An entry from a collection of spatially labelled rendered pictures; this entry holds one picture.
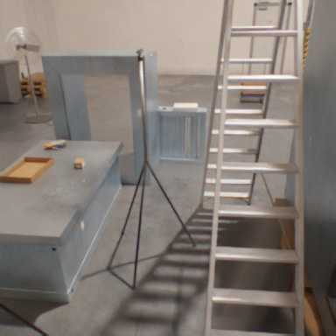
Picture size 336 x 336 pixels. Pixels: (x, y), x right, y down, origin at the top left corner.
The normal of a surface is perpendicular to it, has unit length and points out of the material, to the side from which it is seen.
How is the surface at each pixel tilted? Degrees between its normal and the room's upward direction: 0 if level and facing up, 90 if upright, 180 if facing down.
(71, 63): 90
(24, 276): 90
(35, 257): 90
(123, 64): 90
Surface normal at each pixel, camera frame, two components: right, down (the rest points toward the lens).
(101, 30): -0.17, 0.44
